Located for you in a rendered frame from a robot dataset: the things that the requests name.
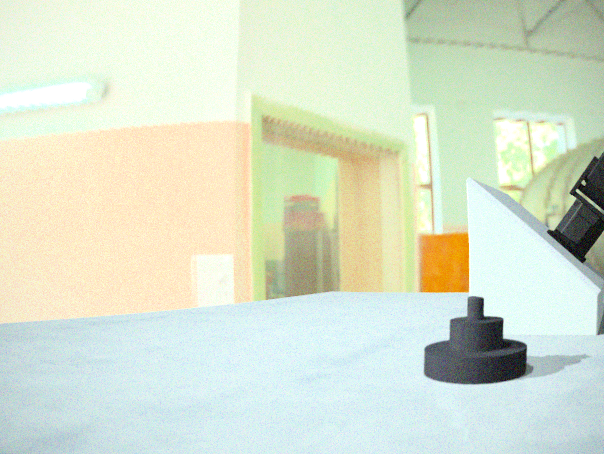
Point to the dark grey stepped pedestal with shaft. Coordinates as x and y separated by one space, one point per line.
476 352

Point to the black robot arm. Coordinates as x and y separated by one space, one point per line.
583 223

